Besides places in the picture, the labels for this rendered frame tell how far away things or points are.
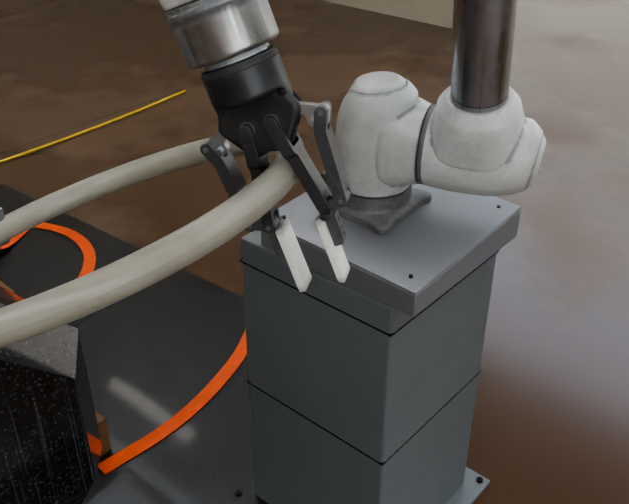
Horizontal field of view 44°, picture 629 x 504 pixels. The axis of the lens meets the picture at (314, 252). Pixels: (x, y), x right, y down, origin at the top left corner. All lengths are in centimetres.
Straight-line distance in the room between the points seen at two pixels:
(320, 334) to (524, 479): 89
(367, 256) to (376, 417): 35
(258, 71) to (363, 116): 77
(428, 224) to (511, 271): 154
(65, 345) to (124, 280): 108
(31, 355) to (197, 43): 103
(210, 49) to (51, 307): 25
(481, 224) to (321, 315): 37
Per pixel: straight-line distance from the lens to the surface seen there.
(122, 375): 256
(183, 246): 64
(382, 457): 168
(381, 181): 151
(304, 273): 79
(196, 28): 70
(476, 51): 132
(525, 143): 144
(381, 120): 146
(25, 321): 64
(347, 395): 164
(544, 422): 245
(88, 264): 312
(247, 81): 70
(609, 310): 297
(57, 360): 167
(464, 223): 158
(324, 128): 72
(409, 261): 146
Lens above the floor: 164
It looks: 32 degrees down
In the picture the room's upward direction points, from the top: straight up
